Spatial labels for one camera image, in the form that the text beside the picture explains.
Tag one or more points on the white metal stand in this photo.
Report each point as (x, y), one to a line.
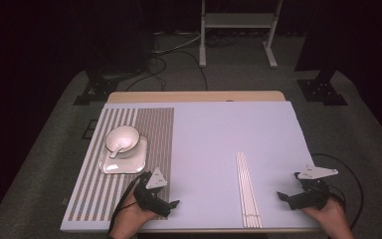
(238, 20)

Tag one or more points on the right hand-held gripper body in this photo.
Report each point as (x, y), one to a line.
(316, 194)

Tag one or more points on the striped placemat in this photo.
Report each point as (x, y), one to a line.
(155, 132)

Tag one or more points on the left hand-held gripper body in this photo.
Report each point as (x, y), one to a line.
(147, 195)

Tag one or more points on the person's right hand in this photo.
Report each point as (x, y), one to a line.
(333, 219)

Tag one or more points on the white spoon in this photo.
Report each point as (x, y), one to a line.
(121, 146)

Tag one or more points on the white bowl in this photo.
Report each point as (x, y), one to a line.
(122, 134)

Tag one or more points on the white square plate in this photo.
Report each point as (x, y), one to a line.
(131, 164)

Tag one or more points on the black stand base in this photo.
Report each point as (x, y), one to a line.
(96, 91)
(321, 91)

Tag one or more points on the pale blue table mat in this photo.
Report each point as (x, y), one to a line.
(209, 132)

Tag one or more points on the person's left hand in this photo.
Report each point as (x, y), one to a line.
(129, 219)

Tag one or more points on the row of white chopsticks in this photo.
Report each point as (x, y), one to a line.
(247, 192)

